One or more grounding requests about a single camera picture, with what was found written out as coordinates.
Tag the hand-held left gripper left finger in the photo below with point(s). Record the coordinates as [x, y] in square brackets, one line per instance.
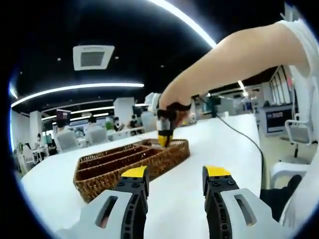
[134, 199]

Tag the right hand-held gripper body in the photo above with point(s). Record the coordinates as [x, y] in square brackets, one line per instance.
[153, 102]

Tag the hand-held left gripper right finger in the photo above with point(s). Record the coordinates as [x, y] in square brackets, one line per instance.
[219, 199]

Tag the brown wicker storage slots basket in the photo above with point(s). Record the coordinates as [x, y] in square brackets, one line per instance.
[104, 181]

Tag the person's right hand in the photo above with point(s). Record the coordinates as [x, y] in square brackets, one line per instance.
[182, 118]

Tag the long curved ceiling light strip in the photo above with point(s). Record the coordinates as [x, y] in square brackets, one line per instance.
[99, 85]

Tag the person's dark trousers leg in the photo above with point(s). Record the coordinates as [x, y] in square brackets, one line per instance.
[279, 199]

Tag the ceiling air vent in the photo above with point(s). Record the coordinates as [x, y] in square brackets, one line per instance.
[93, 58]

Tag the white chair with black part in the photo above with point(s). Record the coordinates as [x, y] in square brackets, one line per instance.
[286, 166]

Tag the dark hanging display screen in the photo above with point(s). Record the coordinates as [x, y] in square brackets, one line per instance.
[63, 115]

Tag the blue screen monitor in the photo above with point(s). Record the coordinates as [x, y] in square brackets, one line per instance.
[277, 120]

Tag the white frame office chair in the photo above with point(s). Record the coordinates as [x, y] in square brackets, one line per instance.
[299, 135]

